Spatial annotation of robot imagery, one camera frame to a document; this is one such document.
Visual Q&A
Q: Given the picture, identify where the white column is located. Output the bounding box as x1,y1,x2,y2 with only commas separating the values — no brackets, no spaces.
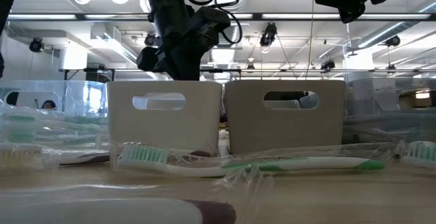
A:
59,48,88,81
343,48,375,81

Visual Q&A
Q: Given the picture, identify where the white rectangular air duct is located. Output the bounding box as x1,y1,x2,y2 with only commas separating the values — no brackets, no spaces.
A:
90,25,147,69

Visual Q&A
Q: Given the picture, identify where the smoky brown plastic bin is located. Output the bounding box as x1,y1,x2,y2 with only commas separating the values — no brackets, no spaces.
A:
342,77,436,146

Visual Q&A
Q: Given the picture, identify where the black overhead light rail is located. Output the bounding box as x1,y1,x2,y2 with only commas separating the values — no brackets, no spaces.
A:
6,12,436,22

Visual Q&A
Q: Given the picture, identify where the person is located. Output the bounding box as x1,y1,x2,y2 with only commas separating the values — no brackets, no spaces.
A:
40,99,57,111

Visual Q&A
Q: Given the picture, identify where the purple toothbrush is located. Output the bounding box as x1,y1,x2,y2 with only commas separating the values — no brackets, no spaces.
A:
0,182,273,224
58,148,214,167

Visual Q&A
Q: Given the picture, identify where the clear plastic bin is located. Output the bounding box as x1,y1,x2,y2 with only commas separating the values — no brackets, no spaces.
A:
0,80,110,150

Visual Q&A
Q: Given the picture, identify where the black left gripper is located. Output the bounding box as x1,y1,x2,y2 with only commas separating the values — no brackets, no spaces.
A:
136,4,221,82

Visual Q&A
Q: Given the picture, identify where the black ceiling camera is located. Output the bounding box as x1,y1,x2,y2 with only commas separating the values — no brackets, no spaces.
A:
258,22,278,48

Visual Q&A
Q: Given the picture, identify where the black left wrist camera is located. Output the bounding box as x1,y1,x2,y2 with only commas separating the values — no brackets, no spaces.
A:
187,6,232,48

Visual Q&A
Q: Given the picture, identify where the green toothbrush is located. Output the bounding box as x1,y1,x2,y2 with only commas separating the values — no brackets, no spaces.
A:
0,114,38,124
396,140,436,170
63,115,109,127
3,130,37,144
110,140,396,180

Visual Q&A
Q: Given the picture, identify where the grey plastic bin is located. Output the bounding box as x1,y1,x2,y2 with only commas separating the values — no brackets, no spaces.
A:
223,78,347,155

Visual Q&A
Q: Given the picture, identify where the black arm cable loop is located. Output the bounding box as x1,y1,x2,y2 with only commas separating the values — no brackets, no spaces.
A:
179,0,244,45

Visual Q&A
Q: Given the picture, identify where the black horizontal pipe rail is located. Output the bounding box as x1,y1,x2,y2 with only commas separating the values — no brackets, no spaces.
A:
58,67,436,74

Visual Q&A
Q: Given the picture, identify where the white plastic bin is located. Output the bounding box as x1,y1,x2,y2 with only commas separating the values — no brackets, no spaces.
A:
106,80,224,157

